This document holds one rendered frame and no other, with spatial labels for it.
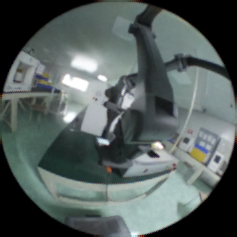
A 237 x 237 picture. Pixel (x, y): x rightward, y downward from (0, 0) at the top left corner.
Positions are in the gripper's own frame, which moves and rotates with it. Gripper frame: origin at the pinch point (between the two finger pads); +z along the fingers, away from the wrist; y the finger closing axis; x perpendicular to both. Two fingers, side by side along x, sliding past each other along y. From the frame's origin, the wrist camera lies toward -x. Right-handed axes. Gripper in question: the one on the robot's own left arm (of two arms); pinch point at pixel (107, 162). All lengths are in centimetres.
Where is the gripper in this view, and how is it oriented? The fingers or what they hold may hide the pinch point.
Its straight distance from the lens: 32.2
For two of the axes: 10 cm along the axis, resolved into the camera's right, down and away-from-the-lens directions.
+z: -4.9, 6.5, 5.8
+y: -8.7, -3.3, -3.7
